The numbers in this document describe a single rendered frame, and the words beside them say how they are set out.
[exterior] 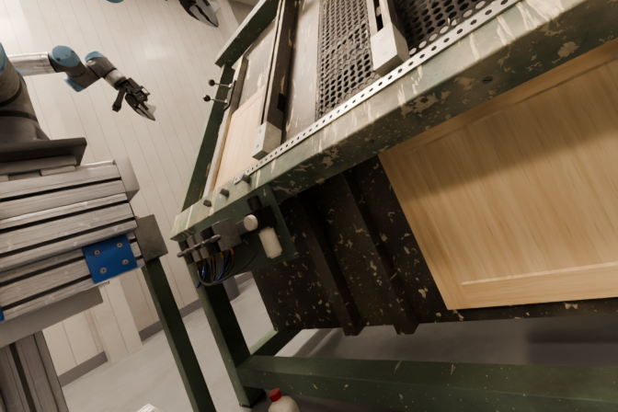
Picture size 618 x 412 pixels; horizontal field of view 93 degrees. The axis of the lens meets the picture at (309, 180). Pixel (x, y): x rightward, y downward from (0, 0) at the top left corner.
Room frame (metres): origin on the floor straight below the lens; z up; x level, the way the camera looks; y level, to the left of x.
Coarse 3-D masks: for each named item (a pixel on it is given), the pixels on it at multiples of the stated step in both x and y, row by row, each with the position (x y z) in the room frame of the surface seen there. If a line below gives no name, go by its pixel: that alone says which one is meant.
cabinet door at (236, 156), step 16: (256, 96) 1.31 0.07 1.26; (240, 112) 1.38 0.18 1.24; (256, 112) 1.25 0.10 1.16; (240, 128) 1.31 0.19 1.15; (256, 128) 1.18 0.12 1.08; (224, 144) 1.37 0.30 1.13; (240, 144) 1.24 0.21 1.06; (224, 160) 1.30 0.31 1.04; (240, 160) 1.18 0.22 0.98; (256, 160) 1.06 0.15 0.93; (224, 176) 1.24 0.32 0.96
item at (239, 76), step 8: (240, 64) 1.63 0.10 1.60; (240, 72) 1.61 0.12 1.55; (240, 80) 1.59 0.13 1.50; (240, 88) 1.57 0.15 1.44; (232, 104) 1.49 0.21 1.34; (224, 112) 1.50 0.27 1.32; (232, 112) 1.47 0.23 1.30; (224, 120) 1.44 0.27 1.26; (224, 128) 1.41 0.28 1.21; (224, 136) 1.39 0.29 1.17; (216, 144) 1.40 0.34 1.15; (216, 152) 1.36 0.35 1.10; (216, 160) 1.32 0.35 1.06; (216, 168) 1.30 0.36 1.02; (208, 176) 1.32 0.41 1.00; (216, 176) 1.29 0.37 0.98; (208, 184) 1.28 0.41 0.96; (208, 192) 1.24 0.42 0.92
